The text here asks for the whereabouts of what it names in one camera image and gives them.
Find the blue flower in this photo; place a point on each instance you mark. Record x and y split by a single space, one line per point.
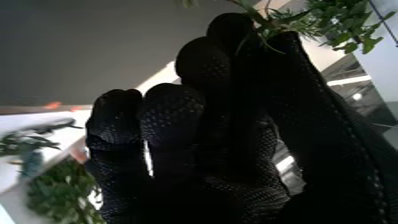
33 163

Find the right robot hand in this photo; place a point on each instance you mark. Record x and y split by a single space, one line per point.
237 150

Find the green sprig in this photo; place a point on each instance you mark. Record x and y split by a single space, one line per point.
27 140
349 23
63 196

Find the dark mat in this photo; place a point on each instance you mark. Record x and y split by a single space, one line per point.
89 50

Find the white sheet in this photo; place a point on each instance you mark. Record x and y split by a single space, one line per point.
24 186

